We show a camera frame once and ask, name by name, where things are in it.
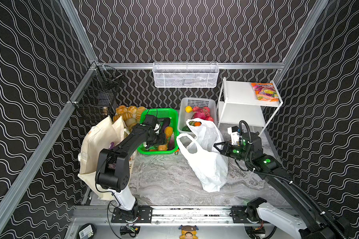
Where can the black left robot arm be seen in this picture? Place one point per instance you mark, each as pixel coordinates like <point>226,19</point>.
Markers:
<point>113,172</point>

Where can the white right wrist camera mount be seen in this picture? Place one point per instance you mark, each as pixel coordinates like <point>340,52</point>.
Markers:
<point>234,133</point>

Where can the purple eggplant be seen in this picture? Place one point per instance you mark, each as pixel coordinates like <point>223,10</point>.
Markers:
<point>166,122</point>

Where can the white wire wall basket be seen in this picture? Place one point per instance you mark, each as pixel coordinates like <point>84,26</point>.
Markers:
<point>185,74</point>

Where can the brown potato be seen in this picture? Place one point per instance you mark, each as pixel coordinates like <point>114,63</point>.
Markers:
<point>163,147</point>

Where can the orange candy bag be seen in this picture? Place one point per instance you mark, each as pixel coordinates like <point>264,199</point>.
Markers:
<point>265,92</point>

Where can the purple Fox's candy bag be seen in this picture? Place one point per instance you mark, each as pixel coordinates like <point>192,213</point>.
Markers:
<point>111,145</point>

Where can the pink dragon fruit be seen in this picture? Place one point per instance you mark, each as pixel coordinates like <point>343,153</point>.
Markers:
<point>201,113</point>

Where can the black wire rack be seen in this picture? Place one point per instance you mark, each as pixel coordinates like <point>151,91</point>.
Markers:
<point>98,98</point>

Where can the cream floral tote bag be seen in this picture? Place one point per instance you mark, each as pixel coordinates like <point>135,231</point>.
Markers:
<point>94,151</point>

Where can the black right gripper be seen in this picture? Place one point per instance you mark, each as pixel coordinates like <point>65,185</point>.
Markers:
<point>227,149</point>

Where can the red apple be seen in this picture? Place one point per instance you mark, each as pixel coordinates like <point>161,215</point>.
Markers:
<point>210,118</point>

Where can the small toy figure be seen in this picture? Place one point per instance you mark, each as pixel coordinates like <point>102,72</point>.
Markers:
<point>188,232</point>

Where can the white two-tier shelf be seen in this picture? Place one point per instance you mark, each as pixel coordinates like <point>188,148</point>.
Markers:
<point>237,101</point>

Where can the yellow lemon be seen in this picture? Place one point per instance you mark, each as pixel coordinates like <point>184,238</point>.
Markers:
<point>188,109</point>

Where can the green plastic basket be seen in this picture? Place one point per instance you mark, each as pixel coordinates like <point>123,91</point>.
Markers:
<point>160,114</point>

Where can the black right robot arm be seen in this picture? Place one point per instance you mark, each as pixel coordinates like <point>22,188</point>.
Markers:
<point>312,220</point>

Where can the braided bread middle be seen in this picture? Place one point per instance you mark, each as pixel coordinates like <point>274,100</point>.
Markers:
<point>131,115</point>

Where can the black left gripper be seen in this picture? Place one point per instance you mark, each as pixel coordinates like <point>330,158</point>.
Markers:
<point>157,139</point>

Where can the white plastic grocery bag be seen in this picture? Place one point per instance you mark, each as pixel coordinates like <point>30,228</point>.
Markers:
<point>210,167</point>

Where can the yellow mango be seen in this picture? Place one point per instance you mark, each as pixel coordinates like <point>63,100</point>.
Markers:
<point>168,132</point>

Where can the white plastic basket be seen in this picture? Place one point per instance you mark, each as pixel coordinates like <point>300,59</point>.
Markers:
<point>195,102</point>

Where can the dark green avocado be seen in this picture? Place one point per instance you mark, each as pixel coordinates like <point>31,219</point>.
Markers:
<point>186,129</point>

